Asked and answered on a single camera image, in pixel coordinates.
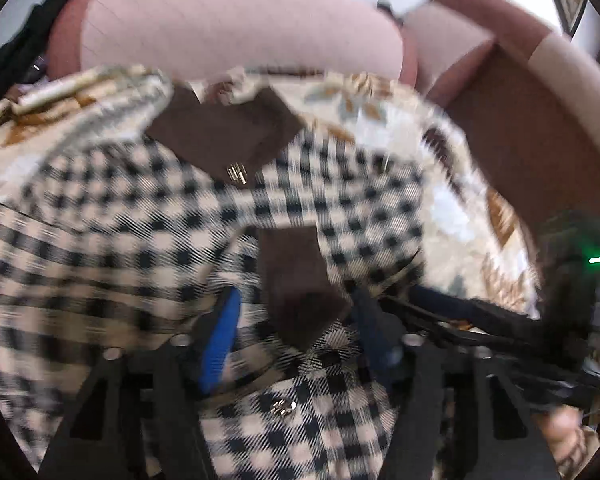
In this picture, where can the pink and brown sofa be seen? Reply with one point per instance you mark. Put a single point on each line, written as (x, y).
(230, 25)

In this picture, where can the black cloth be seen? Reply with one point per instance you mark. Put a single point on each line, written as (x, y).
(25, 55)

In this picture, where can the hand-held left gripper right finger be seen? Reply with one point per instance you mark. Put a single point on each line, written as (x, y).
(376, 332)

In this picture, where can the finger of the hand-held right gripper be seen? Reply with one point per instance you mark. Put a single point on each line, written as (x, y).
(530, 365)
(480, 310)

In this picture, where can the leaf printed blanket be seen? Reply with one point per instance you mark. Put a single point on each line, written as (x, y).
(380, 110)

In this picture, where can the black and beige checkered coat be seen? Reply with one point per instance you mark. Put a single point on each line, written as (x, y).
(130, 240)

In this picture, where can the person's right hand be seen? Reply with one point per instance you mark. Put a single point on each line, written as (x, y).
(555, 422)

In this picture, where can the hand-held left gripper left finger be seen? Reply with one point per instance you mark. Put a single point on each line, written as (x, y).
(225, 335)

